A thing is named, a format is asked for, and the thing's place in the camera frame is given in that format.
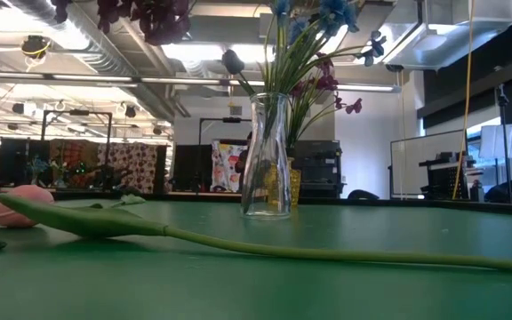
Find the black cabinet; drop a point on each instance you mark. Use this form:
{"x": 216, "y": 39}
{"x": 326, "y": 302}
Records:
{"x": 322, "y": 169}

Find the bright ceiling light panel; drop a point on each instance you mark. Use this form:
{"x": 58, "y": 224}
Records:
{"x": 185, "y": 52}

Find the clear glass vase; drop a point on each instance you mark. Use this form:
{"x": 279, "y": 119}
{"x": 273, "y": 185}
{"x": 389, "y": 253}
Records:
{"x": 265, "y": 146}

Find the person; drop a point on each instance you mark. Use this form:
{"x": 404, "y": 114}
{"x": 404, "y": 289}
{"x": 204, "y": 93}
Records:
{"x": 242, "y": 166}

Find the green table mat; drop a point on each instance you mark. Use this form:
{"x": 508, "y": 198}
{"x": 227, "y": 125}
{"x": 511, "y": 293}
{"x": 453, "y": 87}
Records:
{"x": 256, "y": 289}

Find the long ceiling light strip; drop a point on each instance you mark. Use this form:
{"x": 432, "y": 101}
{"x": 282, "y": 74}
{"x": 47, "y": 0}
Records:
{"x": 185, "y": 81}

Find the black background rig frame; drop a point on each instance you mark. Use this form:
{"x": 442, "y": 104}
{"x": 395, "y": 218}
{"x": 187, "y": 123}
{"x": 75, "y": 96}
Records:
{"x": 231, "y": 119}
{"x": 78, "y": 112}

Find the large silver box duct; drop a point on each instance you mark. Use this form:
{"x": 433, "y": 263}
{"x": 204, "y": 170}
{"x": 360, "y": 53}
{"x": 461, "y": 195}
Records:
{"x": 460, "y": 26}

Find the orange mandala cloth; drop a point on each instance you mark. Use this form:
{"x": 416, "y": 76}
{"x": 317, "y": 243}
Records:
{"x": 71, "y": 155}

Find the white red dotted cloth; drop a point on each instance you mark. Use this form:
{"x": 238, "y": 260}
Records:
{"x": 136, "y": 164}

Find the yellow glass vase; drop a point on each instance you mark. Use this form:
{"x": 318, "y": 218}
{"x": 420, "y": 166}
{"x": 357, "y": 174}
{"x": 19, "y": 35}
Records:
{"x": 296, "y": 186}

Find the black ceiling dome camera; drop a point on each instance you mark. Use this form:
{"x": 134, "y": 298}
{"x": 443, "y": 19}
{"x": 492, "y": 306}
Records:
{"x": 35, "y": 45}

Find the white whiteboard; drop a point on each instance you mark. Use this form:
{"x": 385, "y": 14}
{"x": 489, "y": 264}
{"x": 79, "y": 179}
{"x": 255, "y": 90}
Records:
{"x": 416, "y": 164}

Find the pink artificial tulip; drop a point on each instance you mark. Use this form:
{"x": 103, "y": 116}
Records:
{"x": 11, "y": 213}

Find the colourful floral cloth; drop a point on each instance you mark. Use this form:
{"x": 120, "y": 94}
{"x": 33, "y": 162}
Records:
{"x": 225, "y": 164}

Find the black equipment rack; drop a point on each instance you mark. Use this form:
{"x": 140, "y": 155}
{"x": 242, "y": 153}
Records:
{"x": 447, "y": 178}

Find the black stand with white panel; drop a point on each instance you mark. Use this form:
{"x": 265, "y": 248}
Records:
{"x": 505, "y": 140}

